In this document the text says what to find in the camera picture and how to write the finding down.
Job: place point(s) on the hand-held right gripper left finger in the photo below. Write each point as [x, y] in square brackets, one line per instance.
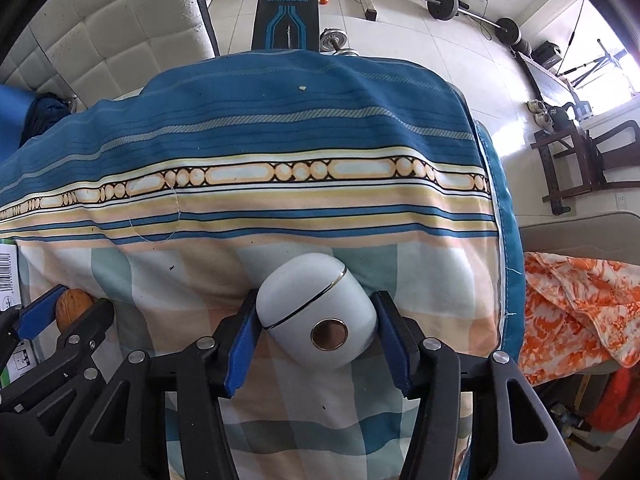
[240, 347]

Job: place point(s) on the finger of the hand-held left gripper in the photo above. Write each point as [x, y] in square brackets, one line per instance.
[37, 315]
[90, 327]

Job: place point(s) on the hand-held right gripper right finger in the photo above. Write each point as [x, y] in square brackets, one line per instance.
[395, 342]

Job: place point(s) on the brown walnut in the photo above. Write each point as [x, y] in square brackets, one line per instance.
[72, 307]

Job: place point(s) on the cardboard box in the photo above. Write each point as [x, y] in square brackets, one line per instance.
[7, 270]

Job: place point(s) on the white rounded case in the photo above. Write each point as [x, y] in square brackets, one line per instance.
[310, 300]

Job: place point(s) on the orange patterned cloth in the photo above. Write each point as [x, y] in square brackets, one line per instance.
[575, 310]

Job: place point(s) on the dark blue cloth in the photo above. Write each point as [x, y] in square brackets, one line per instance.
[45, 112]

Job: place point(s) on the blue foam mat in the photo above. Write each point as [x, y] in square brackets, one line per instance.
[10, 110]

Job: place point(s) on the grey chair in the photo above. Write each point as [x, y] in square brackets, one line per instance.
[575, 230]

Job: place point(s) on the plaid blanket with blue border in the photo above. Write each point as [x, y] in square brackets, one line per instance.
[300, 125]

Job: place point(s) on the red bag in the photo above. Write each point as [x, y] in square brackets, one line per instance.
[620, 400]

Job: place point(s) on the dark wooden chair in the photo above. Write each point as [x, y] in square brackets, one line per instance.
[555, 160]

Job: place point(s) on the pair of pale shoes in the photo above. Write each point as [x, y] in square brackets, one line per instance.
[539, 112]

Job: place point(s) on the white quilted cushion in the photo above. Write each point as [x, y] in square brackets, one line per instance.
[125, 35]

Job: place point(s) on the treadmill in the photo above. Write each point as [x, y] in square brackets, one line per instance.
[550, 85]

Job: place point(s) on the chrome dumbbell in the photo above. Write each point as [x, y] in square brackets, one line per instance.
[330, 39]

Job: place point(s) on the dark weight plates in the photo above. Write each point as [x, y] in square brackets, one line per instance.
[521, 47]

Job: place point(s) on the black speaker box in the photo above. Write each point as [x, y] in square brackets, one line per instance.
[546, 54]

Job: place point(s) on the short barbell with black plates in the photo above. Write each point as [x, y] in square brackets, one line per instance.
[442, 2]

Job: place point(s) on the grey exercise machine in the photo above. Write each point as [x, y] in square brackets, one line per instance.
[600, 62]

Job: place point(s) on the black and blue weight bench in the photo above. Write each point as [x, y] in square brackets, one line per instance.
[285, 0]

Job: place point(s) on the black resistance band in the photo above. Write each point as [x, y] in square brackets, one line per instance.
[575, 25]

